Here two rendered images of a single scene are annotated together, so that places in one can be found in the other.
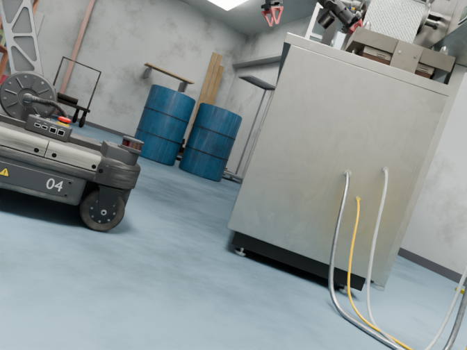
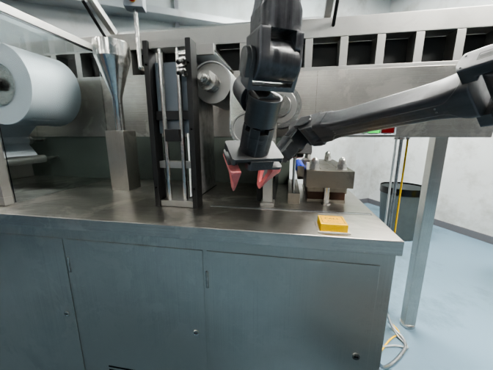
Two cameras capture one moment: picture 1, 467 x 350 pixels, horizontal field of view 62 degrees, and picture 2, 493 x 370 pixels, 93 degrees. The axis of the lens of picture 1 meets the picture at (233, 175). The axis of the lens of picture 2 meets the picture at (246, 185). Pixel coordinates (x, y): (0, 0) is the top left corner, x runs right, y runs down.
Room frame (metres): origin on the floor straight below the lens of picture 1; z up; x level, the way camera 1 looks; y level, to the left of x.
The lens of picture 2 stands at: (1.86, 0.56, 1.15)
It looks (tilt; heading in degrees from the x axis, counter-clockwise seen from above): 12 degrees down; 276
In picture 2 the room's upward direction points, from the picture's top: straight up
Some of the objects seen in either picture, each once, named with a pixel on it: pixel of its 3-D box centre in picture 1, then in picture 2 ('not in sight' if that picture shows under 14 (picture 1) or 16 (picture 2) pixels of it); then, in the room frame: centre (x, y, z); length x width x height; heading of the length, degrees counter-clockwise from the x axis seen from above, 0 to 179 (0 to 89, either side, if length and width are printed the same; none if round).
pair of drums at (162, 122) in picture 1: (187, 133); not in sight; (5.15, 0.75, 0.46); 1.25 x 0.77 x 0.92; 115
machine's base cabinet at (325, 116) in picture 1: (299, 171); (91, 277); (2.78, -0.43, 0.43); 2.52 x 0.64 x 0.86; 177
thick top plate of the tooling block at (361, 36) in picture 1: (397, 54); (321, 170); (1.65, -0.47, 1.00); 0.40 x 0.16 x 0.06; 87
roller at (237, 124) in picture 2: not in sight; (252, 128); (1.95, -0.46, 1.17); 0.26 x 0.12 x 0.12; 87
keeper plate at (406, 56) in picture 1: (405, 57); not in sight; (1.56, -0.48, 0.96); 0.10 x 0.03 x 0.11; 87
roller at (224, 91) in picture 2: not in sight; (221, 89); (2.09, -0.47, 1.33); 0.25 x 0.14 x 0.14; 87
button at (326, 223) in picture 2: not in sight; (331, 223); (1.70, -0.08, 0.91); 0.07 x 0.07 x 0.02; 87
